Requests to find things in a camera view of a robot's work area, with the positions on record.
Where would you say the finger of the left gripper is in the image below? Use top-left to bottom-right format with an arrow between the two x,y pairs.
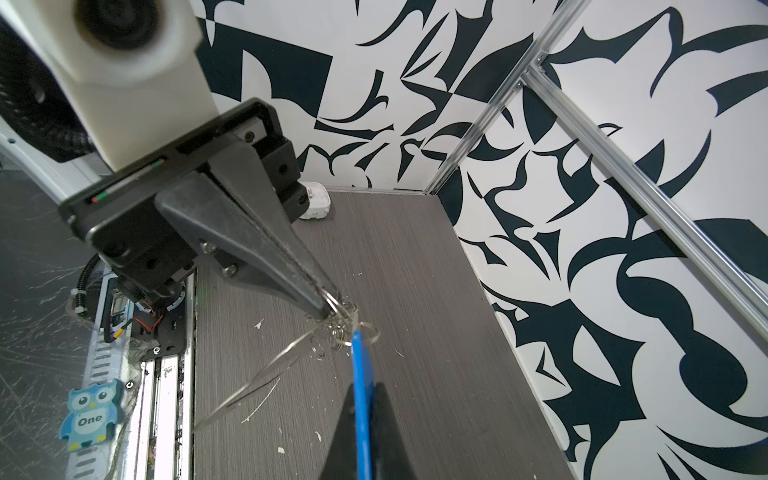
154,172 -> 332,318
208,141 -> 340,298

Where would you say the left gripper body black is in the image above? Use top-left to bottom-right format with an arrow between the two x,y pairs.
59,99 -> 310,300

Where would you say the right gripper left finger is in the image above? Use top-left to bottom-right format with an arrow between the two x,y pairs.
319,385 -> 358,480

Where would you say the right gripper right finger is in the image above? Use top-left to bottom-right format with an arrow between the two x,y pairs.
370,382 -> 416,480

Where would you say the blue capped key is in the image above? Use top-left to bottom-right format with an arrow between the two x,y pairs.
351,331 -> 374,480

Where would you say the keyring with chain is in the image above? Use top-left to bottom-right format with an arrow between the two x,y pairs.
193,288 -> 381,433

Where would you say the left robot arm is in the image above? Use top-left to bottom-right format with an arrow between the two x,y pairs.
1,8 -> 337,319

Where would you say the blue owl figurine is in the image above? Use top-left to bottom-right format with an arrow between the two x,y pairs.
59,379 -> 123,453

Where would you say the white round wall device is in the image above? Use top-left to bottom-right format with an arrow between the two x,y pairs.
300,180 -> 331,220

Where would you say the white slotted cable duct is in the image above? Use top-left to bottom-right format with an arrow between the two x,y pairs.
60,275 -> 133,479

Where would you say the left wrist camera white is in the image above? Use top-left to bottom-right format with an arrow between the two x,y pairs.
1,1 -> 219,171

